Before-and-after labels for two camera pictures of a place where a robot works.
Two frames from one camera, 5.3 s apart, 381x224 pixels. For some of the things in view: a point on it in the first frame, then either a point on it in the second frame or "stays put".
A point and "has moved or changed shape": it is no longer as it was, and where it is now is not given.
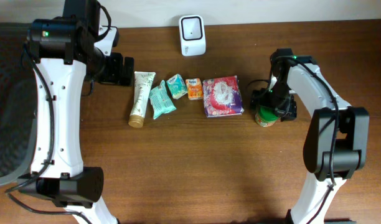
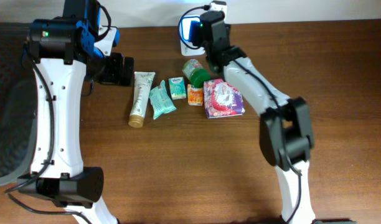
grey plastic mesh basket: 14,103 stays put
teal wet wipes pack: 160,101 stays put
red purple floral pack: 222,96 stays put
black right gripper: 286,111 -> 197,32
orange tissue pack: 195,88 has moved or changed shape
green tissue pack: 177,86 stays put
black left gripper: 116,74 stays put
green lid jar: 266,117 has moved or changed shape
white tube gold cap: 142,86 stays put
